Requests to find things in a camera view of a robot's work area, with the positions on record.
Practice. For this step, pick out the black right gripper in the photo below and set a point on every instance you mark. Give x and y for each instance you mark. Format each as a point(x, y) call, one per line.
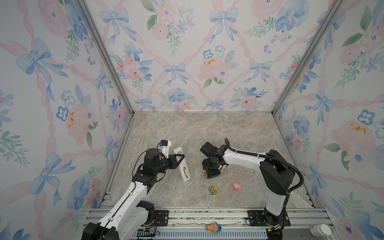
point(210, 175)

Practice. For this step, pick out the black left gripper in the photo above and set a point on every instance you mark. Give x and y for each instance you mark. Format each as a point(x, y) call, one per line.
point(173, 163)

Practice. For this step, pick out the white remote control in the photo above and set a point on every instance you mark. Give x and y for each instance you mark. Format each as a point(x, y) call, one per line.
point(182, 165)

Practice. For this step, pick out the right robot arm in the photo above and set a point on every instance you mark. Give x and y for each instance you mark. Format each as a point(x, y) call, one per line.
point(277, 173)

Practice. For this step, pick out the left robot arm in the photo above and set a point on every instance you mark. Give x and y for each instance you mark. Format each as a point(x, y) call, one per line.
point(131, 211)

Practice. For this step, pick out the red green toy car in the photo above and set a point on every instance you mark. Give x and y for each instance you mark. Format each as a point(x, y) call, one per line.
point(213, 190)

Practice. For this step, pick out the pink pig toy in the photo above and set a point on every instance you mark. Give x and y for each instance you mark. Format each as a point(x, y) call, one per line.
point(237, 186)

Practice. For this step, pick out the orange blue plush toy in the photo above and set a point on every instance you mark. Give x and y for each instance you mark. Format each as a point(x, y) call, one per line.
point(214, 228)

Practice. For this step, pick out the white cup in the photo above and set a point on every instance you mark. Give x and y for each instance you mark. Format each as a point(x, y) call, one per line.
point(320, 230)

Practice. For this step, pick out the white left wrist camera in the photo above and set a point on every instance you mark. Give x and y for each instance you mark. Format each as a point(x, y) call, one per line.
point(164, 147)

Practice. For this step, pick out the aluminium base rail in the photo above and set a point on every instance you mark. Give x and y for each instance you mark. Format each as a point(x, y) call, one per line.
point(236, 223)

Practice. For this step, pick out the aluminium corner post left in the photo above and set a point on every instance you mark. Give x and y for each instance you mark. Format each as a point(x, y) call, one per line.
point(95, 34)

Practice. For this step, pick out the aluminium corner post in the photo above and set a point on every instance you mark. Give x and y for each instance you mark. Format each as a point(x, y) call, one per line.
point(95, 34)
point(328, 19)

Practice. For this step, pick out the aluminium corner post right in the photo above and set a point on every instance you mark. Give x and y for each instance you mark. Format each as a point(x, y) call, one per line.
point(328, 19)

